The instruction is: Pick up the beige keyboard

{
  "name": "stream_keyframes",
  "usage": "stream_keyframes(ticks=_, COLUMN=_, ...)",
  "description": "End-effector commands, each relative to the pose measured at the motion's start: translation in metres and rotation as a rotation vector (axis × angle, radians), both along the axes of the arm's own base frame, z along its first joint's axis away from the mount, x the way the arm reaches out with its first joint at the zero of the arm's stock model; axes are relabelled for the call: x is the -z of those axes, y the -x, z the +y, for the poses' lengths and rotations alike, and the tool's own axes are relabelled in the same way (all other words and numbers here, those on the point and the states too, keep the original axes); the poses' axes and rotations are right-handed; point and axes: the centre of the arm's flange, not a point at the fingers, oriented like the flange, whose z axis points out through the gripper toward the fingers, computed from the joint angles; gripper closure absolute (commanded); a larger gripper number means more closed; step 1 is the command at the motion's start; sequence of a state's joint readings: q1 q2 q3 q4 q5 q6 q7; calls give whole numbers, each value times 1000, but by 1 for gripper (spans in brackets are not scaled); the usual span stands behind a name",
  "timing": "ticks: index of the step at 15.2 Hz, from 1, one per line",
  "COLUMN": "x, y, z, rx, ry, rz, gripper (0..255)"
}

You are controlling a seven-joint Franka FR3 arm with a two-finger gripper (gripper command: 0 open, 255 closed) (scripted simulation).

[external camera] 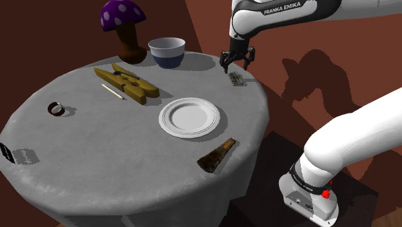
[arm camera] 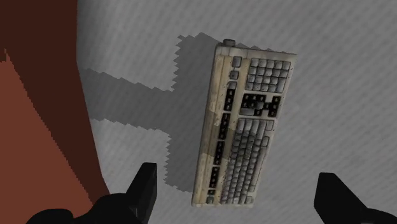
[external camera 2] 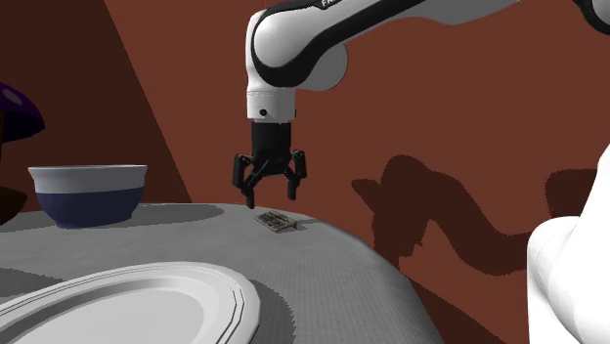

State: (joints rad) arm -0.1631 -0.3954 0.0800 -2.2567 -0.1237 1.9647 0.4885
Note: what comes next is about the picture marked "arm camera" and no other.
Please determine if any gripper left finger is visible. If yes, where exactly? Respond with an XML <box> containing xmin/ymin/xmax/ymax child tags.
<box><xmin>25</xmin><ymin>162</ymin><xmax>158</xmax><ymax>224</ymax></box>

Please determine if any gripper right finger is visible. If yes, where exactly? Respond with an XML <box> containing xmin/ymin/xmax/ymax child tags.
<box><xmin>314</xmin><ymin>172</ymin><xmax>397</xmax><ymax>224</ymax></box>

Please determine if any beige computer keyboard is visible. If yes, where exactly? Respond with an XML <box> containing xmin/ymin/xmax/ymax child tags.
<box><xmin>191</xmin><ymin>38</ymin><xmax>298</xmax><ymax>208</ymax></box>

